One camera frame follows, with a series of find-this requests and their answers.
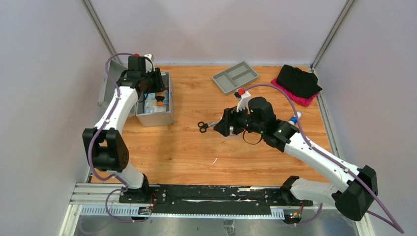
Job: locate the black handled scissors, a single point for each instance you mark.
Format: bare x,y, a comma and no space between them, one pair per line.
203,126

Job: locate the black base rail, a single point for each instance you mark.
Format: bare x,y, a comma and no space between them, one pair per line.
217,200

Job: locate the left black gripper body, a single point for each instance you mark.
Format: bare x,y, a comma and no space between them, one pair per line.
152,81

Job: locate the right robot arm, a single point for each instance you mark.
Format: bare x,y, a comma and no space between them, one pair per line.
351,189

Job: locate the blue white small bottle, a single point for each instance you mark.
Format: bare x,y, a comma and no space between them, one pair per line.
295,118

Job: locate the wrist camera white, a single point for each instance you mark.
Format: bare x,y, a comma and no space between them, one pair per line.
243,98
149,62

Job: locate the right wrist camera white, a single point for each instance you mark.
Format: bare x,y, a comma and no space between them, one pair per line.
243,98

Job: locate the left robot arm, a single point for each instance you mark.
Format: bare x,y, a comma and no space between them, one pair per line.
107,153

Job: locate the grey divider tray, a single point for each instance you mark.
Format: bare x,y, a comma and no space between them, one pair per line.
234,77

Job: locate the pink folded cloth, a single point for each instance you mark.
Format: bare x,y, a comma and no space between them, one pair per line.
299,100

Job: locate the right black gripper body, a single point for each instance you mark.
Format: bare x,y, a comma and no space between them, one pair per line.
241,120

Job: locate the grey metal case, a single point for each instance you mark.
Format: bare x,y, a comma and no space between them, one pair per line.
124,102

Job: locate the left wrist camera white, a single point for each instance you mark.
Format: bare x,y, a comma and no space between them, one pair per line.
149,62

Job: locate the brown medicine bottle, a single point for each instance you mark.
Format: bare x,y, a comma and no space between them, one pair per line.
159,100

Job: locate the blue cotton pouch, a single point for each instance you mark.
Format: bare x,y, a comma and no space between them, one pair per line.
150,103

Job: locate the black folded cloth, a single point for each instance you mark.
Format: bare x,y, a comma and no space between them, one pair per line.
297,82

